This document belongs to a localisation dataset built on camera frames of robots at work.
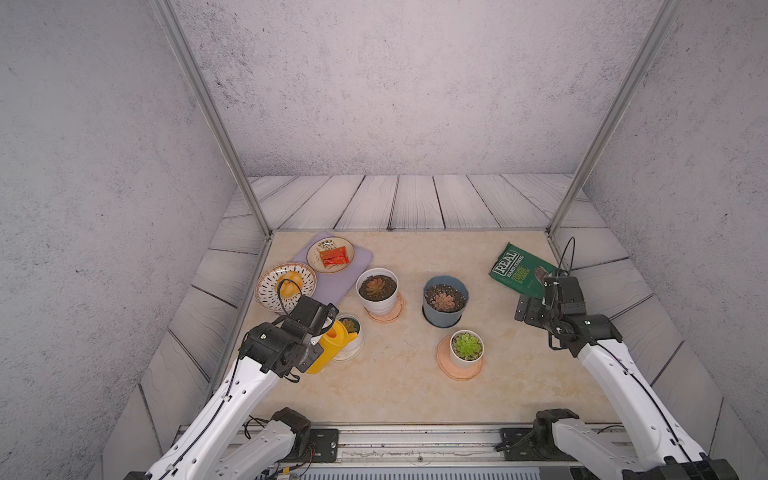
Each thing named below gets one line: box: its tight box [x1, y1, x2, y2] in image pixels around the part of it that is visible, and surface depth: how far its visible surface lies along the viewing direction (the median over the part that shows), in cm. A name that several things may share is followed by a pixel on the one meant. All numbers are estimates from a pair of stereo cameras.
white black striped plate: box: [256, 262, 317, 315], surface depth 106 cm
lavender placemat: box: [293, 232, 373, 306], surface depth 109 cm
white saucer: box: [332, 342, 365, 362], surface depth 91 cm
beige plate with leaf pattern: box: [306, 236, 355, 274], surface depth 113 cm
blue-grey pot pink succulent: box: [422, 275, 470, 328], surface depth 93 cm
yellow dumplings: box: [277, 270, 303, 298], surface depth 102 cm
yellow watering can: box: [306, 320, 358, 374], surface depth 74 cm
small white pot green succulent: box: [449, 329, 485, 369], surface depth 81 cm
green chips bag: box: [489, 242, 557, 299], surface depth 107 cm
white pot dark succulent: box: [356, 267, 399, 317], surface depth 94 cm
